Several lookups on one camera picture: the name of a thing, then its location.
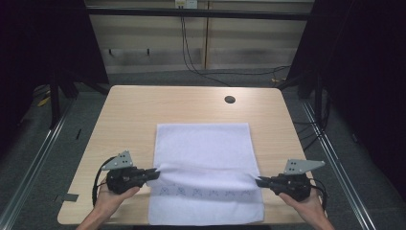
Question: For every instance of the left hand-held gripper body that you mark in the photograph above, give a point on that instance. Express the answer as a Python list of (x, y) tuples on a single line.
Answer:
[(123, 179)]

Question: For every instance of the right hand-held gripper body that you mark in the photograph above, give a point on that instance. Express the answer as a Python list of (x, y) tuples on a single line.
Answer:
[(293, 187)]

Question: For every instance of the white towel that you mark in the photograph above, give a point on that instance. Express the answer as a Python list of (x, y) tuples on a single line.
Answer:
[(204, 150)]

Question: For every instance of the person's right hand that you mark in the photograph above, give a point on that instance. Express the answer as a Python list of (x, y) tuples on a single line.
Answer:
[(308, 206)]

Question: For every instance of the person's left hand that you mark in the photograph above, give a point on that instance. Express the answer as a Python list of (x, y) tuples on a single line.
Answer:
[(110, 202)]

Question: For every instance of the grey tape piece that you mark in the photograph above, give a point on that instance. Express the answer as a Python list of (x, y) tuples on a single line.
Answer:
[(67, 197)]

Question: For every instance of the black metal stand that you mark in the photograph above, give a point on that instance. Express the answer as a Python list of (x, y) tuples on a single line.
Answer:
[(54, 102)]

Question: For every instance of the yellow floor object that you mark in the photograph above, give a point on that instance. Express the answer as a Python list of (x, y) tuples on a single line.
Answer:
[(43, 101)]

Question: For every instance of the black curtain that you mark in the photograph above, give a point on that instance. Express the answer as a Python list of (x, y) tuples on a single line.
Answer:
[(367, 80), (41, 41)]

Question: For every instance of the black horizontal bar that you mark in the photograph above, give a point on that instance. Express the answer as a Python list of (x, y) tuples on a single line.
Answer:
[(191, 13)]

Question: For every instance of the metal floor rail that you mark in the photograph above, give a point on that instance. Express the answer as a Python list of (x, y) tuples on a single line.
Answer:
[(35, 159), (338, 166)]

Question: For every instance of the white wall socket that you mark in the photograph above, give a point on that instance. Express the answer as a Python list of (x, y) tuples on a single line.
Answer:
[(186, 3)]

